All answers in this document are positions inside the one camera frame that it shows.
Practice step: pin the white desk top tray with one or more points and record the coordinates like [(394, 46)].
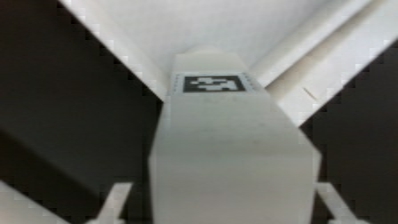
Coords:
[(305, 40)]

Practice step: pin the white front fence rail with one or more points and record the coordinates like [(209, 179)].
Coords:
[(19, 210)]

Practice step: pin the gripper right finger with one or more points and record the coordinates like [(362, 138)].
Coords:
[(343, 216)]

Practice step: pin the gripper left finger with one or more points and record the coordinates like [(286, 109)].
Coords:
[(124, 208)]

